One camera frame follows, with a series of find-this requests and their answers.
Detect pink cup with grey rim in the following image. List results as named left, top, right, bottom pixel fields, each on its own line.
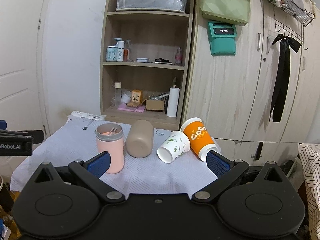
left=95, top=123, right=124, bottom=174

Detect orange paper cup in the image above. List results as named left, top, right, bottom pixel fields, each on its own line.
left=180, top=117, right=220, bottom=162

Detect white leaf-print paper cup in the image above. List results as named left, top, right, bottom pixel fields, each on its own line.
left=157, top=131, right=190, bottom=164

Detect beige plastic cup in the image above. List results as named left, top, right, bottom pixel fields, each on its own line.
left=125, top=120, right=154, bottom=158

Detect small brush on cloth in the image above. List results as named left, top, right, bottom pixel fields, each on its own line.
left=82, top=120, right=94, bottom=131

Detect white papers on table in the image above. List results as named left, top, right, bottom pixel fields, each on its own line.
left=67, top=111, right=106, bottom=120

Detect pink flat box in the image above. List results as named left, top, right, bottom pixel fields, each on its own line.
left=117, top=103, right=145, bottom=113

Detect wooden wardrobe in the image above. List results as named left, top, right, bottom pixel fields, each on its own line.
left=184, top=0, right=319, bottom=164

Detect clear bottle beige cap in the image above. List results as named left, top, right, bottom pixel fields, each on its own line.
left=114, top=82, right=121, bottom=107

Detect white mug on shelf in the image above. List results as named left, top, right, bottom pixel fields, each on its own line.
left=121, top=90, right=132, bottom=103

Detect yellow printed tea box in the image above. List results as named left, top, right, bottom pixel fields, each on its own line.
left=126, top=89, right=143, bottom=108

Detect small cardboard box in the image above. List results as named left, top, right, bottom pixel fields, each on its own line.
left=145, top=99, right=164, bottom=112

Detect white paper towel roll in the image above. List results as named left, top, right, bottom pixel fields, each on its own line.
left=166, top=87, right=180, bottom=118

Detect teal white jar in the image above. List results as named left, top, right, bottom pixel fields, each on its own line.
left=106, top=46, right=118, bottom=62

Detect pink small bottle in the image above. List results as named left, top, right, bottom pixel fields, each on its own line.
left=175, top=47, right=183, bottom=66

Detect red small bottle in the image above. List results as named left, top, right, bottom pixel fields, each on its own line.
left=124, top=40, right=131, bottom=62

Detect wooden bookshelf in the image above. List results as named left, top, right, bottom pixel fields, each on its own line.
left=100, top=0, right=195, bottom=130

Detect white pump bottle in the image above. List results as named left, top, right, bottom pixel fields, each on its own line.
left=114, top=37, right=125, bottom=62

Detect black ribbon bow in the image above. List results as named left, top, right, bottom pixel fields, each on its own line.
left=270, top=34, right=301, bottom=123

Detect white door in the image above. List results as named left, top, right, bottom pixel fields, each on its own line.
left=0, top=0, right=51, bottom=140

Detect teal wall pouch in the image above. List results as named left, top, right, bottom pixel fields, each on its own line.
left=207, top=21, right=237, bottom=56

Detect green wall pouch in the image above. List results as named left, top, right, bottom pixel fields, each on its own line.
left=200, top=0, right=251, bottom=26

